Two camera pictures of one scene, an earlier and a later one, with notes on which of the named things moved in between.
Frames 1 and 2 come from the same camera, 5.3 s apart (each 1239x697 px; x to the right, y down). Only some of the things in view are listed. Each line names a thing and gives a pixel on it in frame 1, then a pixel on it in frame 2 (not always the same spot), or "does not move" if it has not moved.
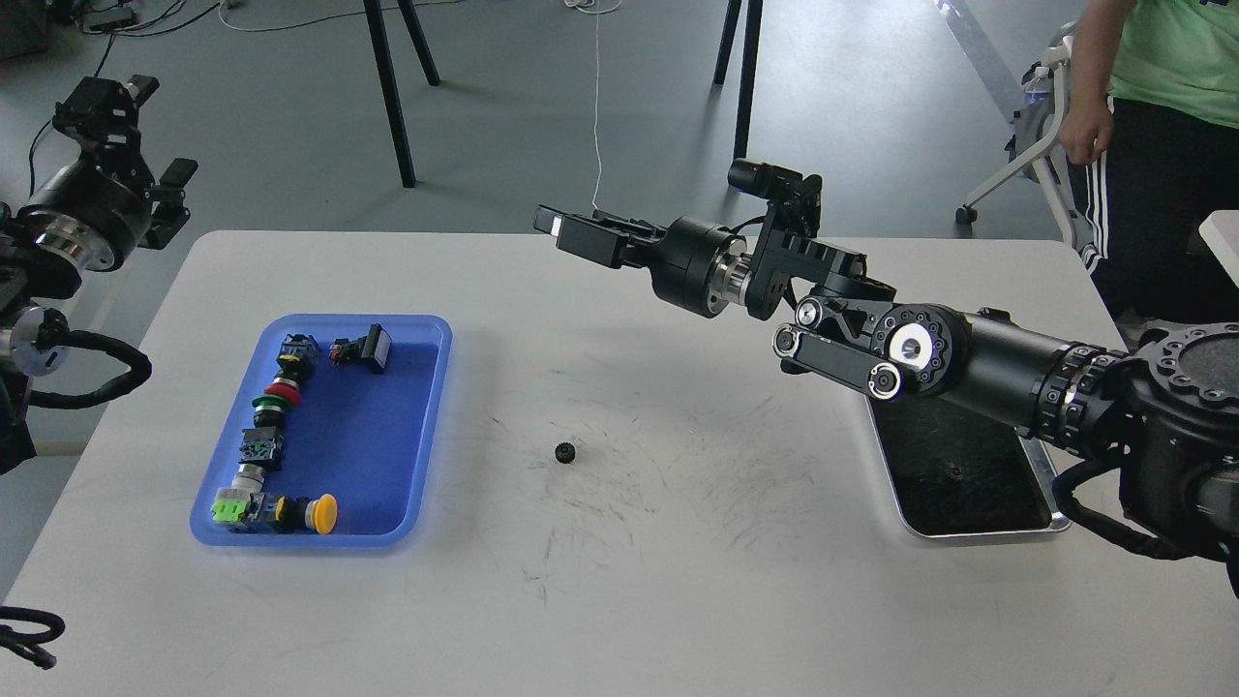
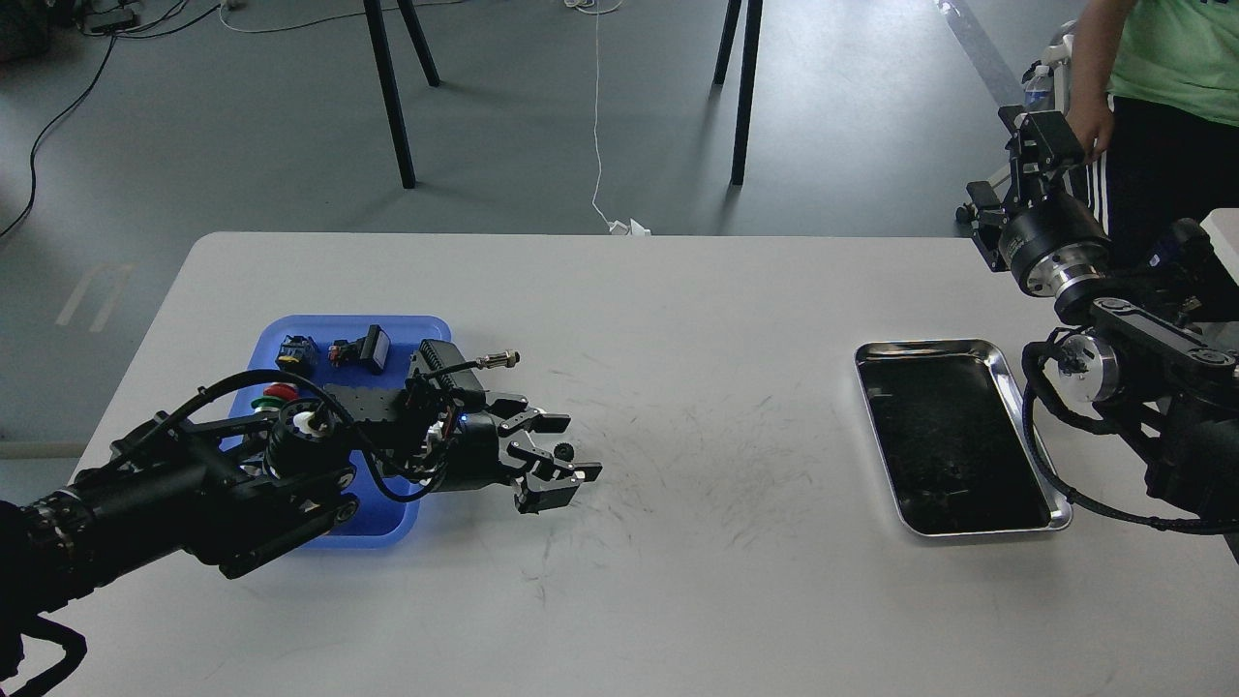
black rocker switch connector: (372, 349) does not move
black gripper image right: (700, 268) to (1054, 243)
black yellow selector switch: (297, 357) does not move
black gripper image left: (97, 208) to (474, 445)
